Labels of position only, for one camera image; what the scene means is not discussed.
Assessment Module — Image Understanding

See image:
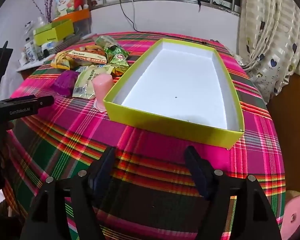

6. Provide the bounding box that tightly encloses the purple snack packet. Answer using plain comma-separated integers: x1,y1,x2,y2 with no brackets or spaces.
51,70,79,98

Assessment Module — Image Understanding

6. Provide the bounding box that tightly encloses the pale green soup packet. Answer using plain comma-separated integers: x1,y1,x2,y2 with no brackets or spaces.
72,65,114,100

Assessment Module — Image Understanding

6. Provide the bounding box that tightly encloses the pink jelly cup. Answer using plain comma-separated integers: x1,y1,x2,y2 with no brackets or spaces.
92,74,114,112

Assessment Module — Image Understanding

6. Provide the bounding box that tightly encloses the orange white snack packet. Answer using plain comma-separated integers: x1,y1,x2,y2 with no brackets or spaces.
66,50,107,64

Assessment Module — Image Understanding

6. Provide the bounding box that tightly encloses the green pea snack bag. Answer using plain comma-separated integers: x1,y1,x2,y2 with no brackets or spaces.
105,45,129,76

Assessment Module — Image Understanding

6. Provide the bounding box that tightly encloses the yellow chips bag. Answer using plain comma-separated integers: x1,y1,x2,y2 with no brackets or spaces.
50,50,79,70

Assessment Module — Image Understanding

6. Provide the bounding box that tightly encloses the clear bag of puffs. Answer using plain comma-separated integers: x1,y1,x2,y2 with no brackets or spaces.
93,35,119,49

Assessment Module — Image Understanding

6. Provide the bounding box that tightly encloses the pink stool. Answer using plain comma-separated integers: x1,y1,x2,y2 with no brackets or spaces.
280,195,300,239

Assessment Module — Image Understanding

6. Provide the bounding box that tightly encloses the white side shelf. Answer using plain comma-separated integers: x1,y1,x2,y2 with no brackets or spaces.
15,33,96,73

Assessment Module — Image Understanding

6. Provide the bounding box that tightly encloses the white cosmetic bottle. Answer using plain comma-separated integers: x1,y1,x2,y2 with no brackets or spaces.
25,41,38,62

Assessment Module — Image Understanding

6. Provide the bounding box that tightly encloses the lime green storage box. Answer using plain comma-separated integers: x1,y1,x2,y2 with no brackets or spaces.
33,20,74,46

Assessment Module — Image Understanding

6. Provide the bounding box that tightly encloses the striped black white box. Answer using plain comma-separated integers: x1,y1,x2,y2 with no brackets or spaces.
50,34,81,54

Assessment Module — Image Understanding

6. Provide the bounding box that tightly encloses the pink plaid tablecloth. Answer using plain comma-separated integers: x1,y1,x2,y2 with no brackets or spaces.
3,41,286,239

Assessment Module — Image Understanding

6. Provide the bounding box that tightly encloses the orange lidded plastic bin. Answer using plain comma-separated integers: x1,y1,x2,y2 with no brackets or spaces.
53,9,91,37

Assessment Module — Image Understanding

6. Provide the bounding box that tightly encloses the wooden wardrobe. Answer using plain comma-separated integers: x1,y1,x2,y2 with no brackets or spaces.
267,75,300,192

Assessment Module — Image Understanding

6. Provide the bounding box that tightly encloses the lime green cardboard tray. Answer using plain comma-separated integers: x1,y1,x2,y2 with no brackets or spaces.
103,38,244,149

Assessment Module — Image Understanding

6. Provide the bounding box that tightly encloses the heart patterned curtain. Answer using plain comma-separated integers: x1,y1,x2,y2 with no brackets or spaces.
238,0,300,103

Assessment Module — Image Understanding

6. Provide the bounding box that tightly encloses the black power cable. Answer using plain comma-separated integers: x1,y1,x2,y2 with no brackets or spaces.
118,0,208,45

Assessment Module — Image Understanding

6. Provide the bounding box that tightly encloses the white charging cable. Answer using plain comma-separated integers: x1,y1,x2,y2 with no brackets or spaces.
128,0,137,30

